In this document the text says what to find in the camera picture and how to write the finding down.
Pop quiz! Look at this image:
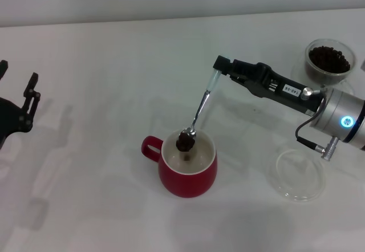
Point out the scooped coffee bean clump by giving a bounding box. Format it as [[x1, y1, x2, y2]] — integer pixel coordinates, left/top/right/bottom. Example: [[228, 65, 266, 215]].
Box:
[[176, 133, 196, 152]]

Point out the small clear glass saucer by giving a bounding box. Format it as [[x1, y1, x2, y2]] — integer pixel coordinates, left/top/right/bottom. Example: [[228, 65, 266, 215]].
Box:
[[266, 148, 326, 203]]

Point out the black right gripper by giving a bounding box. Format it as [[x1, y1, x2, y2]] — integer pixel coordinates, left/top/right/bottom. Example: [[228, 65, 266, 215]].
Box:
[[213, 55, 326, 116]]

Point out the red ceramic mug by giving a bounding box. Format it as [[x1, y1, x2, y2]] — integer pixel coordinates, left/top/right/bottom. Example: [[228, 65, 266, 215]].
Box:
[[141, 129, 218, 198]]

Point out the coffee bean pile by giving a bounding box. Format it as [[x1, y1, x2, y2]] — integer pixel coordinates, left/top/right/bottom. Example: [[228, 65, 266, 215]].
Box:
[[309, 45, 351, 74]]

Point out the steel spoon with blue handle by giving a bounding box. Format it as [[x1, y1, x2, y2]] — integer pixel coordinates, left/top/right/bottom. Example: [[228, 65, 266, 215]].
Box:
[[179, 70, 222, 140]]

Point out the clear glass cup with handle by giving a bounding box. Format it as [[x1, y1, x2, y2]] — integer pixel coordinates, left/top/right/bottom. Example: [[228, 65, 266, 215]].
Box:
[[304, 38, 356, 93]]

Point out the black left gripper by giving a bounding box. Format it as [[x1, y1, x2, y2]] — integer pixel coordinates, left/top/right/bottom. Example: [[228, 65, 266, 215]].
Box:
[[0, 60, 42, 150]]

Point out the large clear glass saucer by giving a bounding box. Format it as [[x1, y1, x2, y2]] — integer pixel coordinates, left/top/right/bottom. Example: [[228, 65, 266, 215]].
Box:
[[290, 58, 356, 89]]

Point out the black cable with metal plug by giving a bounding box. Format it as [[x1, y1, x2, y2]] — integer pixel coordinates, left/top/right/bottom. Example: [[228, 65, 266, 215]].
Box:
[[295, 88, 340, 159]]

